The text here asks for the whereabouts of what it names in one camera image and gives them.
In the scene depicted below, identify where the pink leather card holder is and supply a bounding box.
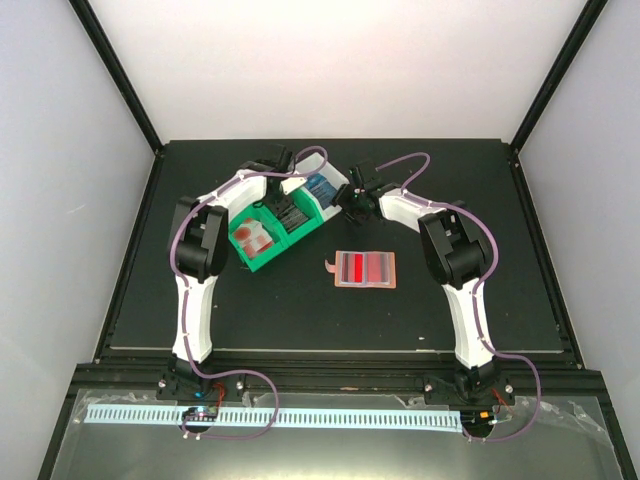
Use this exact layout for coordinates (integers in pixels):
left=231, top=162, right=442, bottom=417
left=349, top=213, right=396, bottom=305
left=324, top=251, right=397, bottom=289

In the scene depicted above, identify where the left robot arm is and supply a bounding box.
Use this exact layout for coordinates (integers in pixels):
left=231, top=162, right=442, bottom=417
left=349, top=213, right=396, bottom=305
left=168, top=147, right=308, bottom=399

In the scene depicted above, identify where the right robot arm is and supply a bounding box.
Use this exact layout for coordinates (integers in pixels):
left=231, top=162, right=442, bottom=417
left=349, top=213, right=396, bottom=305
left=332, top=162, right=499, bottom=403

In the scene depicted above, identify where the black credit card stack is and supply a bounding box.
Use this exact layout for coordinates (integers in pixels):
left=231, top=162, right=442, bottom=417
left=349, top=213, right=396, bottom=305
left=277, top=204, right=309, bottom=234

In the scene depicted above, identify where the green bin with black cards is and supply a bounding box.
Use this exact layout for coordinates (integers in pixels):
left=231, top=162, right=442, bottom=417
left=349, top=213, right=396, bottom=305
left=262, top=187, right=323, bottom=246

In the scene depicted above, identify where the green bin with red cards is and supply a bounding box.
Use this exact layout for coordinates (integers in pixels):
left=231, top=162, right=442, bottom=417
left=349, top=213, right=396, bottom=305
left=229, top=205, right=289, bottom=272

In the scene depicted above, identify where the white bin with blue cards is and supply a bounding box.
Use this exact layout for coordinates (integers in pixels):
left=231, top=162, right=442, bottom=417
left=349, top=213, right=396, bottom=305
left=294, top=153, right=348, bottom=222

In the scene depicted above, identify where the blue credit card stack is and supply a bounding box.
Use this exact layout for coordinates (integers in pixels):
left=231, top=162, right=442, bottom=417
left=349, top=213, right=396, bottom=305
left=304, top=174, right=337, bottom=210

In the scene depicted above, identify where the red credit card stack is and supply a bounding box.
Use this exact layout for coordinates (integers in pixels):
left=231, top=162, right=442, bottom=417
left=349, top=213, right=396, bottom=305
left=232, top=217, right=275, bottom=259

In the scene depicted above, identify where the left circuit board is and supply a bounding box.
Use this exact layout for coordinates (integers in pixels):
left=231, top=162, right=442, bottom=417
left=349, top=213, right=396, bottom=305
left=181, top=406, right=219, bottom=425

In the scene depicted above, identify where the circuit board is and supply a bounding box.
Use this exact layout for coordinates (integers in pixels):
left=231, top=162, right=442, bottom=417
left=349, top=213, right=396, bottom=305
left=181, top=406, right=219, bottom=425
left=460, top=410, right=499, bottom=428

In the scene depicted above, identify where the right circuit board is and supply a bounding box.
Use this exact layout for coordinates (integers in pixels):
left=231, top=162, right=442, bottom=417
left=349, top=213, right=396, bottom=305
left=460, top=410, right=499, bottom=428

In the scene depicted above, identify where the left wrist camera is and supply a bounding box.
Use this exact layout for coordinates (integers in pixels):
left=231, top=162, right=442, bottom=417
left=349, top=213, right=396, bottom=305
left=280, top=177, right=307, bottom=195

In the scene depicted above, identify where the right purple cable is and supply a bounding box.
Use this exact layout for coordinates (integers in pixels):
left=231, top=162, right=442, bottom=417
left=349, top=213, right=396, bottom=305
left=374, top=152, right=542, bottom=445

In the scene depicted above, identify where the purple cable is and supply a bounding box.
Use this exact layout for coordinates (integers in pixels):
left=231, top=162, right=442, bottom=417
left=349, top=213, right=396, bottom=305
left=167, top=145, right=330, bottom=444
left=374, top=152, right=542, bottom=445

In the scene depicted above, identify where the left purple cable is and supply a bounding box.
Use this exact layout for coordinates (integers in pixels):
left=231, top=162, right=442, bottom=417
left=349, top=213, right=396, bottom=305
left=167, top=145, right=330, bottom=444

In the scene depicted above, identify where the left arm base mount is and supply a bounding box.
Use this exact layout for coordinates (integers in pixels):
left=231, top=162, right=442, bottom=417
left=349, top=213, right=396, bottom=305
left=156, top=370, right=247, bottom=404

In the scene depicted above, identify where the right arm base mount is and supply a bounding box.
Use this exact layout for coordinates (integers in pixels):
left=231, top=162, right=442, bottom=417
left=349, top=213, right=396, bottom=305
left=422, top=367, right=515, bottom=407

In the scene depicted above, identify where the white slotted cable duct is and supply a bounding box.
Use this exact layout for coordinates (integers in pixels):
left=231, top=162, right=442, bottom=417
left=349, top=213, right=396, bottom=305
left=84, top=404, right=463, bottom=433

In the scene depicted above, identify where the left black frame post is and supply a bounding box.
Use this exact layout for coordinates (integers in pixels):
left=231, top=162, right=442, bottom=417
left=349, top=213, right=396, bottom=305
left=69, top=0, right=163, bottom=154

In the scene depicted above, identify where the black frame post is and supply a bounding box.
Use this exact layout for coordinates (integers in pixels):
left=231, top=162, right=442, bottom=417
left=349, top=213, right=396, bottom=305
left=69, top=0, right=163, bottom=154
left=510, top=0, right=608, bottom=154

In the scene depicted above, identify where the right black frame post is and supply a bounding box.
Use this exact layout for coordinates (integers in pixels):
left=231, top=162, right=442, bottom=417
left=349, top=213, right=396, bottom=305
left=510, top=0, right=608, bottom=154

